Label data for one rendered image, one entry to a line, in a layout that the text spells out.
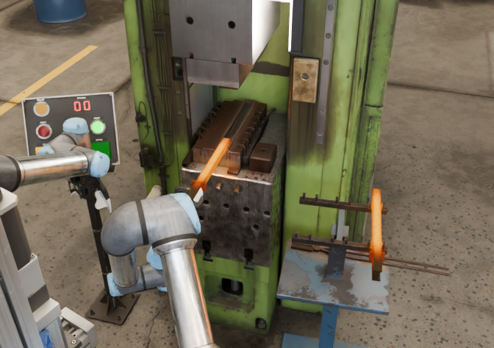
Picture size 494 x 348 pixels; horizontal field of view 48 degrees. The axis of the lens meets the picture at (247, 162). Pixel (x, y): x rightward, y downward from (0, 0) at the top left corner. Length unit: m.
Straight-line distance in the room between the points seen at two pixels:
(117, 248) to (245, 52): 0.84
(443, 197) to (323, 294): 1.84
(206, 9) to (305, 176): 0.81
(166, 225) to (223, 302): 1.34
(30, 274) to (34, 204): 2.51
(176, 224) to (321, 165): 1.00
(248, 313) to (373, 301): 0.79
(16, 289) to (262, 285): 1.56
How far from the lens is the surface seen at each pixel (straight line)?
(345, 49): 2.01
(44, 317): 1.27
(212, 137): 2.24
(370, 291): 2.08
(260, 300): 2.57
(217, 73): 2.00
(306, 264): 2.14
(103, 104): 2.19
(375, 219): 1.95
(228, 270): 2.48
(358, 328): 2.83
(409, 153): 4.10
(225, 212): 2.26
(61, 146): 1.76
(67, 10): 6.62
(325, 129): 2.16
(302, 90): 2.07
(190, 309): 1.38
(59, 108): 2.22
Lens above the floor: 2.17
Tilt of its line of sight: 34 degrees down
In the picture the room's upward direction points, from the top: straight up
